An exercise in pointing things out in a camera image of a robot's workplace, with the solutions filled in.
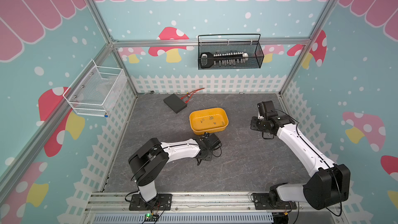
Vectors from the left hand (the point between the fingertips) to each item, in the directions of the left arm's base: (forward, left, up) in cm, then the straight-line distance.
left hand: (204, 157), depth 89 cm
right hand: (+13, -27, +16) cm, 34 cm away
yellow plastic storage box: (+26, -2, -1) cm, 26 cm away
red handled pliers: (+49, +11, +2) cm, 50 cm away
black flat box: (+40, +22, +1) cm, 45 cm away
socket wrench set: (+45, -1, +35) cm, 57 cm away
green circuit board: (-29, +25, -2) cm, 38 cm away
